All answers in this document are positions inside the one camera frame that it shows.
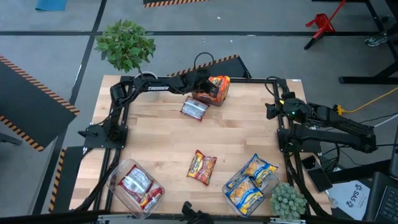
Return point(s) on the black panel hazard striped edge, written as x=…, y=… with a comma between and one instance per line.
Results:
x=28, y=102
x=174, y=2
x=227, y=68
x=66, y=177

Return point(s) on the black aluminium table frame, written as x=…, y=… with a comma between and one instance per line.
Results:
x=255, y=80

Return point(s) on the translucent grey plastic bin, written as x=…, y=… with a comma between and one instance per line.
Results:
x=206, y=100
x=270, y=189
x=119, y=174

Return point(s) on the white printed paper sheet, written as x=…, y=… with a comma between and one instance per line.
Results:
x=351, y=199

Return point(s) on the blue soy sauce ramen packet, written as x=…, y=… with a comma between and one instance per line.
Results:
x=259, y=168
x=245, y=196

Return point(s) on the black desk leg frame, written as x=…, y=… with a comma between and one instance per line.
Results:
x=367, y=80

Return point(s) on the orange chicken ramen packet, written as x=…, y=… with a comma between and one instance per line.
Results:
x=221, y=88

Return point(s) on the black tablet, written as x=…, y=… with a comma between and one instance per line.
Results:
x=320, y=180

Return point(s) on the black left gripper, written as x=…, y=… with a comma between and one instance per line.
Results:
x=202, y=83

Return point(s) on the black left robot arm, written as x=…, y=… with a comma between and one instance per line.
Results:
x=157, y=85

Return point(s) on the red roast beef ramen packet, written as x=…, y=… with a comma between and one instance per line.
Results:
x=194, y=108
x=135, y=183
x=152, y=199
x=202, y=167

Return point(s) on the pale green succulent plant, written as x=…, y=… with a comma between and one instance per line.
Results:
x=287, y=202

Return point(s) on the person's shoe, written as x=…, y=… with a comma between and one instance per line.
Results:
x=377, y=39

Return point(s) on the green leafy plant white pot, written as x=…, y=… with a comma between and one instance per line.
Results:
x=124, y=45

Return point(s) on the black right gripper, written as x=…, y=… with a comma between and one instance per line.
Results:
x=299, y=112

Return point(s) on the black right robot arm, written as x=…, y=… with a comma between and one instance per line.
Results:
x=335, y=137

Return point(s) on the blue floor mat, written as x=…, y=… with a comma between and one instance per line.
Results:
x=51, y=4

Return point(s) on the black laptop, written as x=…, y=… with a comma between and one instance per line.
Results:
x=382, y=199

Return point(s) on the red metal stand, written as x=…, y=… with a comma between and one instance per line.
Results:
x=321, y=23

